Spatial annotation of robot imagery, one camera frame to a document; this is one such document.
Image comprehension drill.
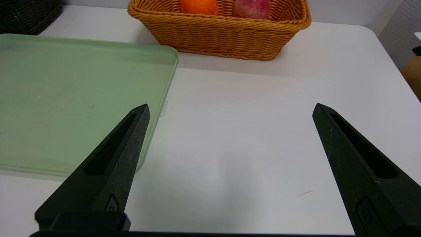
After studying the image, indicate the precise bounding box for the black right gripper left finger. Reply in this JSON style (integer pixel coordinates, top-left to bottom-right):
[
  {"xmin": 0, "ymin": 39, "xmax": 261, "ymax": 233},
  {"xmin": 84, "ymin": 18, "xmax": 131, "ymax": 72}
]
[{"xmin": 35, "ymin": 104, "xmax": 151, "ymax": 231}]

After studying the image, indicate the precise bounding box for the orange wicker basket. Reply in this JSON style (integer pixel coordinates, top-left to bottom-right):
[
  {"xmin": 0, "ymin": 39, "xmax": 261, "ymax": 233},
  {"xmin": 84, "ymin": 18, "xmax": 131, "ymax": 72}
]
[{"xmin": 127, "ymin": 0, "xmax": 312, "ymax": 61}]

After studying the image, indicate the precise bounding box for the white perforated panel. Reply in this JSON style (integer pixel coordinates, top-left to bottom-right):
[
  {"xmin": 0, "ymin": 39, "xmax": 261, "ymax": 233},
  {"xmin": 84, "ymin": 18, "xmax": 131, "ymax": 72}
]
[{"xmin": 378, "ymin": 0, "xmax": 421, "ymax": 71}]

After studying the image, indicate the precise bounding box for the orange fruit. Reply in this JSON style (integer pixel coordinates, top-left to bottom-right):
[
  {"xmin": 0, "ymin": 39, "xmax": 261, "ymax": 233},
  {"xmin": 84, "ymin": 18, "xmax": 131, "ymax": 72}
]
[{"xmin": 180, "ymin": 0, "xmax": 219, "ymax": 16}]

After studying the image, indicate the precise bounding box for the dark brown wicker basket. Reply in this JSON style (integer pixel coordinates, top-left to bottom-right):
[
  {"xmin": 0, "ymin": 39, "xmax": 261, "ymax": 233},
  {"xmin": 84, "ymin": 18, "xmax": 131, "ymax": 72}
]
[{"xmin": 0, "ymin": 0, "xmax": 63, "ymax": 36}]

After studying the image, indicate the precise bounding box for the light green plastic tray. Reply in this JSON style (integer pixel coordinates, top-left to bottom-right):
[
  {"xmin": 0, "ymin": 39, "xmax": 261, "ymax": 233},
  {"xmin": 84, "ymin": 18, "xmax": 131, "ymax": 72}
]
[{"xmin": 0, "ymin": 34, "xmax": 179, "ymax": 177}]

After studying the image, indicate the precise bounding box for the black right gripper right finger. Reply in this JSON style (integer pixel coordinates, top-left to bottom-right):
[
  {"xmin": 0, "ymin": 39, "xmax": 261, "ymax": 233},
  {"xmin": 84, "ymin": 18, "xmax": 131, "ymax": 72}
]
[{"xmin": 312, "ymin": 103, "xmax": 421, "ymax": 237}]

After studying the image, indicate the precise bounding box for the red pink peach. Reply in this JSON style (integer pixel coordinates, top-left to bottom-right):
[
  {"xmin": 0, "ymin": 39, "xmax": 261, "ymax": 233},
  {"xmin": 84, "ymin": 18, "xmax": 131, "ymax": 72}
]
[{"xmin": 233, "ymin": 0, "xmax": 272, "ymax": 19}]

